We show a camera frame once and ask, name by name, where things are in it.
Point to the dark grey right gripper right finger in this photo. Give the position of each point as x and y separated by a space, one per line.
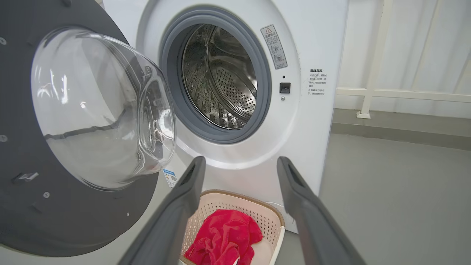
312 228

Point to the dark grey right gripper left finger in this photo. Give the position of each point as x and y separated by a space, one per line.
173 221

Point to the red garment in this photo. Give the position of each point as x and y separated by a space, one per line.
224 235

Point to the black glass washing machine door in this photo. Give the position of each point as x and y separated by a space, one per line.
73 221

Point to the cream perforated laundry basket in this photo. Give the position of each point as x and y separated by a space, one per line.
265 217

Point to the white washing machine body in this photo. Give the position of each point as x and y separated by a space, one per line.
312 129

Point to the black door latch socket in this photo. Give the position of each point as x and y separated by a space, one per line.
284 87

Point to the steel washing drum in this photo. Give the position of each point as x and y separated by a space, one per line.
220 84

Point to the grey rubber door gasket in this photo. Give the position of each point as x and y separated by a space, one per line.
170 73

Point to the blue energy label sticker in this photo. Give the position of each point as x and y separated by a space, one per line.
170 178

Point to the printed text notice sticker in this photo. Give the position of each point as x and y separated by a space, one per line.
317 82

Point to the white metal railing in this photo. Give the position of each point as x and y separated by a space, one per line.
404 95

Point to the grey warning sticker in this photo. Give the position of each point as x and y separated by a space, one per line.
274 47

